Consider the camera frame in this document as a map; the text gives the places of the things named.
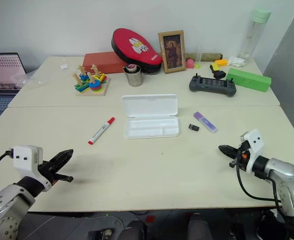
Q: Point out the yellow black tool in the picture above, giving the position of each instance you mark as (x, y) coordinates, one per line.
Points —
(218, 74)

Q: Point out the white crumpled cloth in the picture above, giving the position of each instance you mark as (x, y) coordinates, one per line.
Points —
(237, 61)

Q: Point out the pink ball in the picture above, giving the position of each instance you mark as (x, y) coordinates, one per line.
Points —
(190, 63)

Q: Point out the white plastic case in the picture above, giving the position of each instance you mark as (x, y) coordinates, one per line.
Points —
(149, 105)

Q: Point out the wooden framed picture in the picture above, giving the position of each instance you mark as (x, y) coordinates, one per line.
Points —
(171, 51)

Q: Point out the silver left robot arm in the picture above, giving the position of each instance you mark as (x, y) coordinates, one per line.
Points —
(1, 207)

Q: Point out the red brick box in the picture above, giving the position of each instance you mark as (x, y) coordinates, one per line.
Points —
(99, 61)

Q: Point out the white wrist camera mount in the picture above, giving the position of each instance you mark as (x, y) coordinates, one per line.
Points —
(24, 155)
(255, 145)

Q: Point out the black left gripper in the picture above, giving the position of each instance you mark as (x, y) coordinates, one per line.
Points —
(47, 172)

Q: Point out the small black cap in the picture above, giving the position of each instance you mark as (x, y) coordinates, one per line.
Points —
(193, 127)

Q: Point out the metal cup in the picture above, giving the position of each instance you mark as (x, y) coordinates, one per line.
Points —
(134, 78)

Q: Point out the yellow-green small toy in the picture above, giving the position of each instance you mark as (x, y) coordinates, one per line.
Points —
(197, 66)

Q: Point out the red white marker pen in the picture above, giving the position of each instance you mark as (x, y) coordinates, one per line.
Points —
(101, 130)

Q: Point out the pink tape roll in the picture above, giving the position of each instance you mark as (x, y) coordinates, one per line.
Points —
(131, 67)

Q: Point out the open laptop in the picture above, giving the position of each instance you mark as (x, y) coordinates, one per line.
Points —
(1, 70)

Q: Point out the yellow block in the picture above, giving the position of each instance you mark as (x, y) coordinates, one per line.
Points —
(221, 62)

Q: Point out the red black punch pad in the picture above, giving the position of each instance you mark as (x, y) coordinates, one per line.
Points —
(134, 47)

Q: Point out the clear plastic bag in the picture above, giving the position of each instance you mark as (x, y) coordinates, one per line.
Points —
(20, 80)

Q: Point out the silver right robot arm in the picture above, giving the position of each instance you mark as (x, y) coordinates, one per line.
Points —
(284, 172)

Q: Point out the small white paper piece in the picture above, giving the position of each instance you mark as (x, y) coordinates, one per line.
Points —
(63, 66)

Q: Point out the brown rolled tube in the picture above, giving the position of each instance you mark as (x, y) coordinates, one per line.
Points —
(212, 56)

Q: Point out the green rectangular box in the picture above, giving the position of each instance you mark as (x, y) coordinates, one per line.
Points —
(247, 78)

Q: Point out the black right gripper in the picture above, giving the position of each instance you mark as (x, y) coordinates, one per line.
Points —
(242, 161)

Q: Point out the dark rounded shape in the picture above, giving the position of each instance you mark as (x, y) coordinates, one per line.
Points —
(133, 231)
(198, 227)

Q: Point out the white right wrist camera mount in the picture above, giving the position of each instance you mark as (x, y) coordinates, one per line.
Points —
(255, 145)

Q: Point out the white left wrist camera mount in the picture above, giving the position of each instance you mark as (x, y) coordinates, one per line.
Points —
(24, 155)

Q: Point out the grey handheld controller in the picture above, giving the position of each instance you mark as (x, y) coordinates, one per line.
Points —
(212, 87)

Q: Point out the clear bottle green lid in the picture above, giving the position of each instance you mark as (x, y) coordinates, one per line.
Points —
(255, 32)

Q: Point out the wooden colourful stacking toy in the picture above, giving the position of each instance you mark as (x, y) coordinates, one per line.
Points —
(93, 91)

